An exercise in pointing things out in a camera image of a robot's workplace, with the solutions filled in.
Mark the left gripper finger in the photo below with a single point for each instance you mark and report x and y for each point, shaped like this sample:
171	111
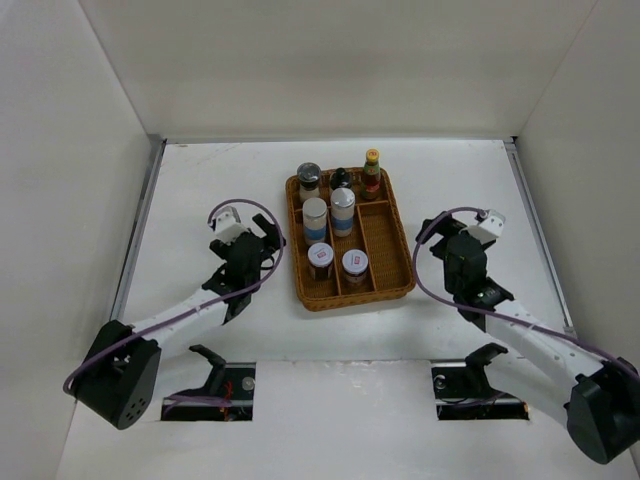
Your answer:
271	239
220	249

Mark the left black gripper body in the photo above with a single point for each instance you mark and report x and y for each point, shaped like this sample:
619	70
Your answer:
254	282

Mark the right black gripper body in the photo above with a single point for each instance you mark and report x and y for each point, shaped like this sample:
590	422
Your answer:
451	284

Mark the tall blue-label shaker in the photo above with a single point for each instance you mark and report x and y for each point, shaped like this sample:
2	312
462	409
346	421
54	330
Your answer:
343	202
314	214

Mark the spice jar white lid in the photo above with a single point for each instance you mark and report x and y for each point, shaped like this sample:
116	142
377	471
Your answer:
320	257
355	266

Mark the black-top salt grinder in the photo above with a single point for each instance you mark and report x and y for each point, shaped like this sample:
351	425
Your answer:
340	178

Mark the red sauce bottle yellow cap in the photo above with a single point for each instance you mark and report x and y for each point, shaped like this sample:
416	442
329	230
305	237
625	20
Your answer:
371	175

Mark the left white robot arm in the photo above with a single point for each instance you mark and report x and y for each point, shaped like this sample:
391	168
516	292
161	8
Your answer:
117	378

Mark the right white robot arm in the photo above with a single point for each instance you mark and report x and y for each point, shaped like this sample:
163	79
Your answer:
593	394

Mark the brown wicker divided basket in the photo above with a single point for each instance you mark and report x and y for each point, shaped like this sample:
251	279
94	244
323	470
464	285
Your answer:
377	230

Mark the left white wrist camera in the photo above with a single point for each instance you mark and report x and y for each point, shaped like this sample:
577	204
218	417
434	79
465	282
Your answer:
226	225

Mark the right aluminium frame rail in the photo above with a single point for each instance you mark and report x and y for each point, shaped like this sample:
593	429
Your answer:
512	152

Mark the aluminium frame rail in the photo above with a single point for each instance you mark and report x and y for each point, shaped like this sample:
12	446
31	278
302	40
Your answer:
512	152
158	145

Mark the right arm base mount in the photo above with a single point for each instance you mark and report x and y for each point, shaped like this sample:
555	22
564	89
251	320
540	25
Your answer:
462	391

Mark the left aluminium frame rail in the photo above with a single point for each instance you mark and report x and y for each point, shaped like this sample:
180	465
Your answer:
158	145

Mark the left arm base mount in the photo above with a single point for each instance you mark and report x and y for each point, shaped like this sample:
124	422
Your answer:
227	395

